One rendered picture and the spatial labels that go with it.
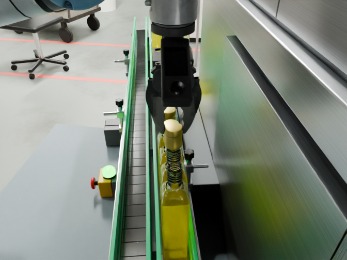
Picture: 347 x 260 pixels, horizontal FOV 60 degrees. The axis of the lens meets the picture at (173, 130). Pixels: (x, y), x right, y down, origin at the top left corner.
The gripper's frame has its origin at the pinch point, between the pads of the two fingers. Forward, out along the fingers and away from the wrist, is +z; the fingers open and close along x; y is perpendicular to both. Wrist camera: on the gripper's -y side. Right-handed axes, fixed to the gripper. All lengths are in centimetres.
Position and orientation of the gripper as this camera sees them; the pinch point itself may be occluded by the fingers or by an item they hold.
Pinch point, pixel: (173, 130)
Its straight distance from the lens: 58.1
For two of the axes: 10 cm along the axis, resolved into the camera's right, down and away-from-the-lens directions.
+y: -0.5, -5.9, 8.0
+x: -10.0, 0.3, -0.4
